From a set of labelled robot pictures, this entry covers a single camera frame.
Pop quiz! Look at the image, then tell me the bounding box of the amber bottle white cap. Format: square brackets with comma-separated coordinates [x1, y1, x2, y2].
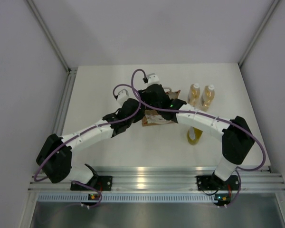
[200, 85, 215, 112]
[188, 83, 200, 106]

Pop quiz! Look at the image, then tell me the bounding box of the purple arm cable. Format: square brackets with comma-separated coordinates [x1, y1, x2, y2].
[33, 84, 143, 209]
[131, 68, 266, 207]

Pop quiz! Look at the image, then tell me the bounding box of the aluminium frame post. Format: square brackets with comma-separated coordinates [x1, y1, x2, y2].
[237, 0, 282, 69]
[26, 0, 71, 72]

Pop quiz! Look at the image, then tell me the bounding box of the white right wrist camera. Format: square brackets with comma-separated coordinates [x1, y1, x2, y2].
[143, 73, 160, 86]

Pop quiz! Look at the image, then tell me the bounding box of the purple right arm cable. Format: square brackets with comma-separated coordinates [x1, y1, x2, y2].
[131, 68, 266, 207]

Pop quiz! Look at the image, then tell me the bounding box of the burlap watermelon print bag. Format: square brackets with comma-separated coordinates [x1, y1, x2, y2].
[142, 86, 181, 127]

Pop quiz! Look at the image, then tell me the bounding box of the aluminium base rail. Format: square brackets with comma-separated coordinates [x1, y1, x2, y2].
[28, 166, 285, 193]

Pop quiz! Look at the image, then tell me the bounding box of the white slotted cable duct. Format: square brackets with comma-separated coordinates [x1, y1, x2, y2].
[37, 193, 217, 203]

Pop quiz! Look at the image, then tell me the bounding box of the aluminium frame post right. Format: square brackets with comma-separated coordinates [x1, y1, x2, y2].
[237, 0, 282, 69]

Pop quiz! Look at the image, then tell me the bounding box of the aluminium frame post left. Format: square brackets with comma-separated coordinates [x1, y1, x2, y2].
[26, 0, 71, 72]

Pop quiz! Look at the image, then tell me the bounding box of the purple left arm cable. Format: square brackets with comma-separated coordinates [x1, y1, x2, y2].
[33, 84, 143, 209]

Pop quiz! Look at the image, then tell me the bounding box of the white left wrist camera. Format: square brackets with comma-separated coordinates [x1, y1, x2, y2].
[116, 89, 130, 105]

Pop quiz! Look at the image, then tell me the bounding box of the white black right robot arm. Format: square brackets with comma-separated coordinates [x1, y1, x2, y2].
[138, 84, 255, 189]

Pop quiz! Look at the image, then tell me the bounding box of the yellow bottle red cap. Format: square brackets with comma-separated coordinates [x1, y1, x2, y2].
[187, 127, 203, 145]

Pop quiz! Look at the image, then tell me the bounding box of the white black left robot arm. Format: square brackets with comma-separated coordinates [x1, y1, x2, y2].
[36, 98, 144, 190]

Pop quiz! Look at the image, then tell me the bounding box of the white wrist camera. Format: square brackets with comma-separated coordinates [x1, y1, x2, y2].
[143, 73, 160, 86]
[116, 89, 130, 105]

